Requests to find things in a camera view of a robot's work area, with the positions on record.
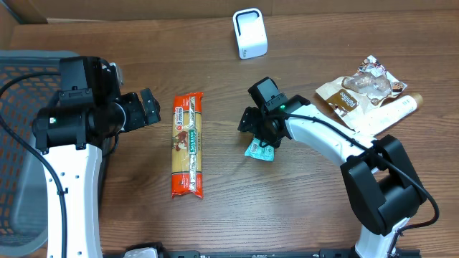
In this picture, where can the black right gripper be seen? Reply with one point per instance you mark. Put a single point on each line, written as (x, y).
(254, 128)

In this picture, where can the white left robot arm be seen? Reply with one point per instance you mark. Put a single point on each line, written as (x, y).
(70, 136)

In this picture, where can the clear plastic pouch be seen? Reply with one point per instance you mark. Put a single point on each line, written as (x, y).
(354, 98)

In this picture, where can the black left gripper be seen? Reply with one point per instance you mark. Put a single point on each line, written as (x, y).
(144, 108)

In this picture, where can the white tube with gold cap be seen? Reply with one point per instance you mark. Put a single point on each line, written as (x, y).
(381, 118)

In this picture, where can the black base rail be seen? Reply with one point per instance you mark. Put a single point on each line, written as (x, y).
(158, 250)

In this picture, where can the white barcode scanner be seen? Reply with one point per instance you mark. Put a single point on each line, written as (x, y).
(251, 37)

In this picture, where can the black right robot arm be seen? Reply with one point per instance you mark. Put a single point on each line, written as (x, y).
(382, 185)

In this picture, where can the teal snack wrapper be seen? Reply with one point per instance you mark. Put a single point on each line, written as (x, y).
(260, 150)

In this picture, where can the orange spaghetti packet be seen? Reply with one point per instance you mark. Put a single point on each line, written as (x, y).
(186, 145)

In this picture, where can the grey plastic mesh basket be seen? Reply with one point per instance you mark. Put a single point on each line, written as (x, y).
(30, 81)

